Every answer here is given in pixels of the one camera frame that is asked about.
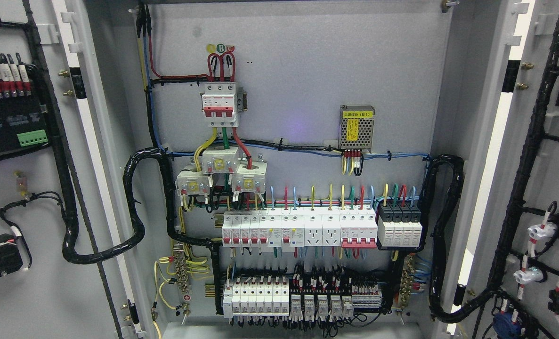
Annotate black cable harness right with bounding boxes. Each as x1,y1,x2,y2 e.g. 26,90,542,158
421,154,466,323

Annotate white breaker row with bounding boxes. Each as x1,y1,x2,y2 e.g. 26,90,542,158
222,275,291,319
221,208,305,252

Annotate black meter rear housing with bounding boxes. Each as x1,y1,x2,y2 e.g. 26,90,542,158
0,53,48,153

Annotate white breaker row upper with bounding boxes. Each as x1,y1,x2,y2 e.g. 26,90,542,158
221,208,305,252

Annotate black cable harness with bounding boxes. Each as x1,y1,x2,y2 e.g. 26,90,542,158
421,154,466,323
62,147,223,265

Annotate black cable harness left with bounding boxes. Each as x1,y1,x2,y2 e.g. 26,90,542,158
62,147,223,265

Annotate grey cabinet door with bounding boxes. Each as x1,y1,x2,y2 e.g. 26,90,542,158
0,0,135,339
437,0,559,339

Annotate grey terminal block strip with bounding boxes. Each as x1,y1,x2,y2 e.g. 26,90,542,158
352,284,383,309

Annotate white current transformers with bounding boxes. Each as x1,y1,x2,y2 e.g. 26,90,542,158
175,146,267,196

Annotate main red handled breaker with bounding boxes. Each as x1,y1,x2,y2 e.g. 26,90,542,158
202,82,240,128

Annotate red handled circuit breaker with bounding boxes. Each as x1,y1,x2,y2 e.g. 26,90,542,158
340,208,378,249

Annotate brass terminal bar right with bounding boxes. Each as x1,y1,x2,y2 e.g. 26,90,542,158
397,253,415,310

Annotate black white surge protector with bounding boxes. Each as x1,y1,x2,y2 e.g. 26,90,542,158
377,204,425,252

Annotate brass ground terminal bar left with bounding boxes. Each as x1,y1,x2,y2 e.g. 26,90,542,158
172,242,191,317

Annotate white socket modules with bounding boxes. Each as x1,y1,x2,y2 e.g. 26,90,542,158
304,208,341,247

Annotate perforated metal power supply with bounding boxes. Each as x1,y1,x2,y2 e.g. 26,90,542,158
338,105,375,150

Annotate white breaker row lower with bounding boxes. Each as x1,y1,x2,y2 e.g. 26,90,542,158
222,275,291,319

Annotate relay row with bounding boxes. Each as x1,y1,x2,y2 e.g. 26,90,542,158
287,272,354,327

